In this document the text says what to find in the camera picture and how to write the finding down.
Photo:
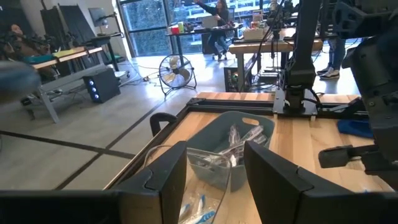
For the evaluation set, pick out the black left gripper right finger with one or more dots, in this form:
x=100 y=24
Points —
x=286 y=193

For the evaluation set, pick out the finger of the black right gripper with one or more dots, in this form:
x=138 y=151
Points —
x=342 y=155

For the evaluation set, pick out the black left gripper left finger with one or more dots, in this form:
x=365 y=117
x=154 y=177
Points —
x=149 y=193

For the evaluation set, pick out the blue toothbrush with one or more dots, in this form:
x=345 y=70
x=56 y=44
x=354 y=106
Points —
x=202 y=202
x=184 y=211
x=203 y=216

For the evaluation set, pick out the clear plastic bin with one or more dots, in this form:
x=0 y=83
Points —
x=214 y=183

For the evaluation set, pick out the pale toothbrush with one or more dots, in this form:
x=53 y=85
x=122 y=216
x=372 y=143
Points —
x=248 y=135

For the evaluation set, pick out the teal plastic bin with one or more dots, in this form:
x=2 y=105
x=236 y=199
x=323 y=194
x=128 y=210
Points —
x=211 y=133

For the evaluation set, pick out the grey monitor on arm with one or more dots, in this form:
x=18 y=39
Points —
x=98 y=17

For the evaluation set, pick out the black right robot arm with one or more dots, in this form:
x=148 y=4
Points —
x=303 y=56

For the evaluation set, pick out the blue cloth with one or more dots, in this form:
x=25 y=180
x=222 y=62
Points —
x=354 y=128

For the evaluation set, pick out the person's legs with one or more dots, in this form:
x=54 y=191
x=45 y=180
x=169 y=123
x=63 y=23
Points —
x=334 y=59

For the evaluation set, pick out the black table clamp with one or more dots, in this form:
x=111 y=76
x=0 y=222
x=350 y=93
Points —
x=161 y=119

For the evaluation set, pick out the computer tower with blue lights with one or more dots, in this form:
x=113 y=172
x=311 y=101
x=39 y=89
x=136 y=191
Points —
x=101 y=85

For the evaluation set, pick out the black floor fan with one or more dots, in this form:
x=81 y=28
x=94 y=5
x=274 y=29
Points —
x=175 y=73

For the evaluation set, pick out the small computer tower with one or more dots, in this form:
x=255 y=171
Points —
x=234 y=77

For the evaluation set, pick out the wooden workbench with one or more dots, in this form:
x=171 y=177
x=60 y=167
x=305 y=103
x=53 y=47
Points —
x=258 y=46

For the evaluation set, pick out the wooden bench table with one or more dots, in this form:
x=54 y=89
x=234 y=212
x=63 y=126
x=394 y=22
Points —
x=59 y=71

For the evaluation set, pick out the dark desk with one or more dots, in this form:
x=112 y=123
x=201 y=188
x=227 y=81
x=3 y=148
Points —
x=192 y=34

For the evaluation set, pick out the person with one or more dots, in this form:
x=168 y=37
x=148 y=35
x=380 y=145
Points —
x=21 y=42
x=222 y=21

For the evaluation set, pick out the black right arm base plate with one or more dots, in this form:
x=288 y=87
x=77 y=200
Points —
x=280 y=105

